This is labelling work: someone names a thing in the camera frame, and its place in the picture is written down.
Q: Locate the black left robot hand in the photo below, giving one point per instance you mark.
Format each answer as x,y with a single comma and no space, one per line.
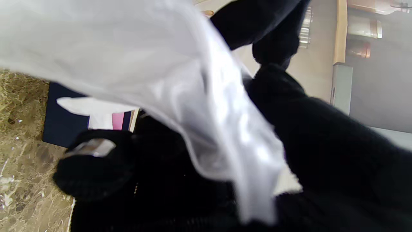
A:
257,22

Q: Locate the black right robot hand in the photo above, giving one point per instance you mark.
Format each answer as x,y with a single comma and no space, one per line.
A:
338,154

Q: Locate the black box pink inside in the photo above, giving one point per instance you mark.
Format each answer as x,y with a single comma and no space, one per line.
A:
64,125

